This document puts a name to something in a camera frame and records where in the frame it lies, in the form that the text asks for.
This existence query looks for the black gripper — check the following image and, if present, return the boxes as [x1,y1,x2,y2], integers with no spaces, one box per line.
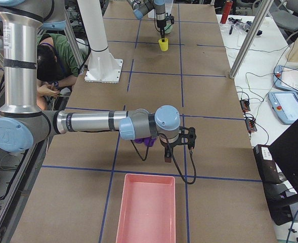
[159,138,176,163]
[155,12,165,42]

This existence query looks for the yellow plastic cup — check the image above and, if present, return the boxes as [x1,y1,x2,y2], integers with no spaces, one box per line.
[158,37,168,52]

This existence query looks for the purple cloth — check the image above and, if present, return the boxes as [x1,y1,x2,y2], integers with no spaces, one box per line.
[134,137,156,147]

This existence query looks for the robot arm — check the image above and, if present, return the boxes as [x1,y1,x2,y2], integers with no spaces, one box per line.
[127,0,166,42]
[0,1,181,162]

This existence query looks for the light green ceramic bowl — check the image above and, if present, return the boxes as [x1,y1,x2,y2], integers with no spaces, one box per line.
[164,23,173,35]

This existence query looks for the pink plastic bin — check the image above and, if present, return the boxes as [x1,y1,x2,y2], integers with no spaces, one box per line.
[116,174,176,242]

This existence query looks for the red bottle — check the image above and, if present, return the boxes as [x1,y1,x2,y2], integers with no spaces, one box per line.
[220,0,233,24]

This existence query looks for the person in green shirt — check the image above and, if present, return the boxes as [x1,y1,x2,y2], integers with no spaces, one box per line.
[36,33,79,110]

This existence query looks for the far teach pendant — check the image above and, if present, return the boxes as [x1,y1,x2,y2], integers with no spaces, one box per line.
[273,65,298,93]

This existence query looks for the teach pendant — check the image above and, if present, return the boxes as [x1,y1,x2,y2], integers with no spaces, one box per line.
[273,65,298,93]
[268,91,298,125]

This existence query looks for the near teach pendant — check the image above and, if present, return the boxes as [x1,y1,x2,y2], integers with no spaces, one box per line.
[268,91,298,125]

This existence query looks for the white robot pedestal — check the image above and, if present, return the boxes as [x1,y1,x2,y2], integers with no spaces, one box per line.
[78,0,123,84]

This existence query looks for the grey aluminium frame post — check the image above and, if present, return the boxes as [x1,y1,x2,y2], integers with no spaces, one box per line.
[229,1,273,79]

